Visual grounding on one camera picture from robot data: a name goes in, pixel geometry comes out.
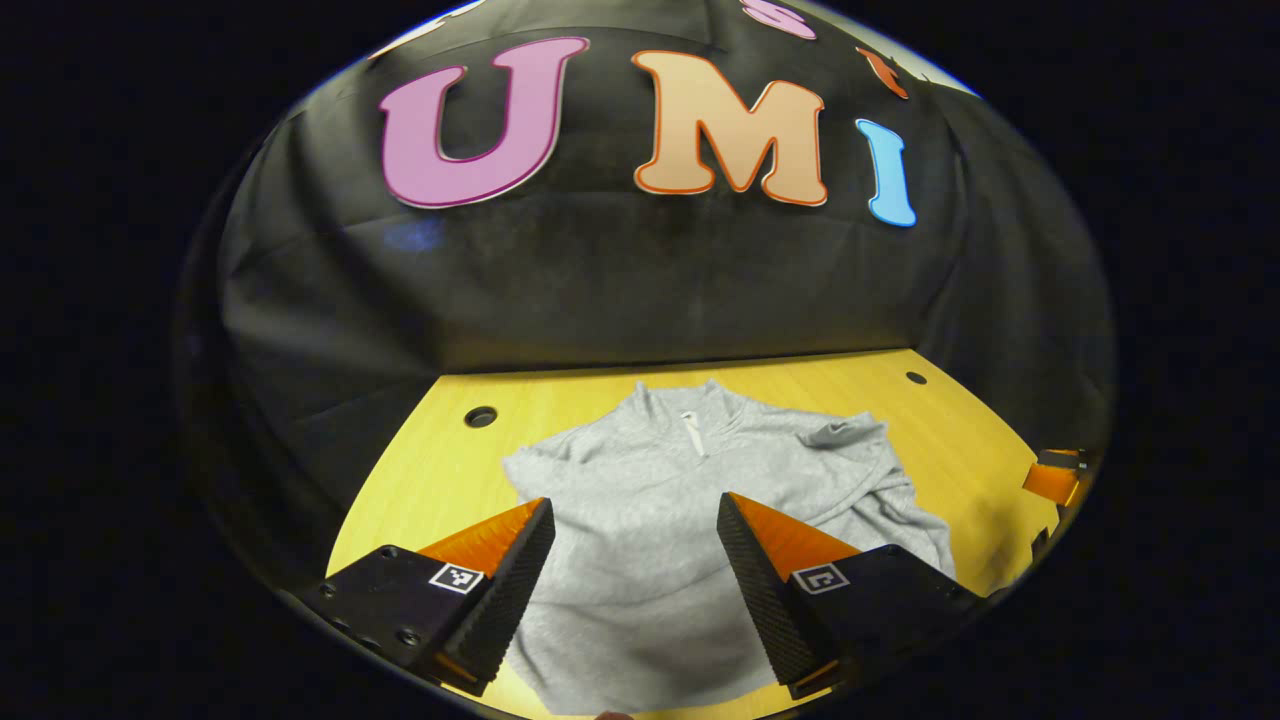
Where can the grey zip-neck sweatshirt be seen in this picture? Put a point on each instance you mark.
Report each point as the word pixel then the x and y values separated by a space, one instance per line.
pixel 650 520

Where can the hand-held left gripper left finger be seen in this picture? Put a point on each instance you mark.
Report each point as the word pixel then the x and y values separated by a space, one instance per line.
pixel 510 600

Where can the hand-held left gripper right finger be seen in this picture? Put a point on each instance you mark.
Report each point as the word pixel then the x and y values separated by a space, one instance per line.
pixel 765 600

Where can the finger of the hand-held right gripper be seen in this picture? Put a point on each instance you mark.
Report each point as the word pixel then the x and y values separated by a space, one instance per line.
pixel 1050 483

